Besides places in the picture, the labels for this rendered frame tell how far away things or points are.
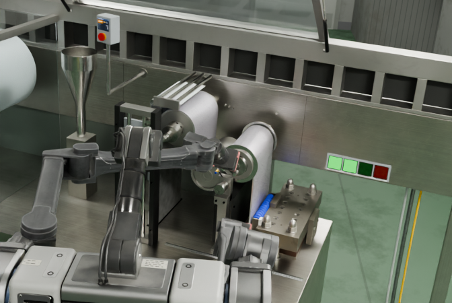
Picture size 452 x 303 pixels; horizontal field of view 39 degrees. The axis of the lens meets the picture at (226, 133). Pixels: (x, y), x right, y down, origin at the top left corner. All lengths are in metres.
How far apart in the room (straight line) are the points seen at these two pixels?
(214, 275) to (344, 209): 3.52
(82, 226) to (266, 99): 0.88
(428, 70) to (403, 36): 6.33
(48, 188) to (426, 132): 1.42
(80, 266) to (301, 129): 1.46
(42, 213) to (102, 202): 1.26
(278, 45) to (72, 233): 1.07
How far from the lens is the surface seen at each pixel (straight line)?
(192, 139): 2.03
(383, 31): 8.68
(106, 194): 2.83
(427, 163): 2.54
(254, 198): 2.42
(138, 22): 2.70
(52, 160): 1.80
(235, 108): 2.62
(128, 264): 1.22
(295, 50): 2.48
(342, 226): 4.52
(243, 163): 2.30
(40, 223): 1.49
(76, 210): 2.72
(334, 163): 2.58
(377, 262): 4.22
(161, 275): 1.26
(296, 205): 2.56
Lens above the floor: 2.26
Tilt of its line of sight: 23 degrees down
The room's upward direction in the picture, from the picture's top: 4 degrees clockwise
